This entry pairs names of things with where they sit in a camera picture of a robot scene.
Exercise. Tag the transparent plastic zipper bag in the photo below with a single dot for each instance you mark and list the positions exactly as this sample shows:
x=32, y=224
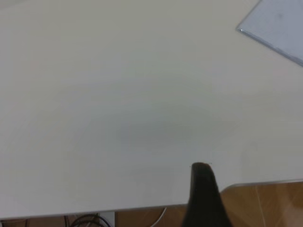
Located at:
x=279, y=23

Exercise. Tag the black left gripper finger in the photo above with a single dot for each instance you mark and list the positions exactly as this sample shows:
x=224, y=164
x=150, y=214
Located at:
x=203, y=201

